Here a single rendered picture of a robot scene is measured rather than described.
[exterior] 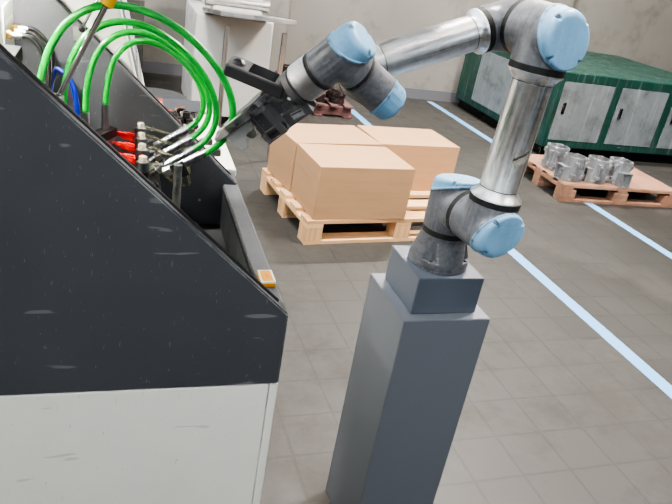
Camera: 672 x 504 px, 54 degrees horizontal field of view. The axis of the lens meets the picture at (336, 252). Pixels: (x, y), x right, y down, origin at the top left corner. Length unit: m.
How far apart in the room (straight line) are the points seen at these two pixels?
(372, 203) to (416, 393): 2.19
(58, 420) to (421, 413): 0.92
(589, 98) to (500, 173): 5.47
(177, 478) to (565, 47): 1.15
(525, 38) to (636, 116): 5.95
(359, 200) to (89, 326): 2.71
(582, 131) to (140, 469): 6.07
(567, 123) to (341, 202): 3.57
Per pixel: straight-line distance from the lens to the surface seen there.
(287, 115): 1.25
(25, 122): 1.06
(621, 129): 7.26
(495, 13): 1.48
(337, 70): 1.17
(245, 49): 5.62
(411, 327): 1.60
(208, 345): 1.24
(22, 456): 1.39
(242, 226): 1.56
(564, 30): 1.38
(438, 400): 1.79
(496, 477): 2.48
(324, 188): 3.64
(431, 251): 1.61
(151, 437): 1.36
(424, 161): 4.41
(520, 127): 1.42
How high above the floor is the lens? 1.59
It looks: 25 degrees down
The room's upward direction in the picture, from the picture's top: 10 degrees clockwise
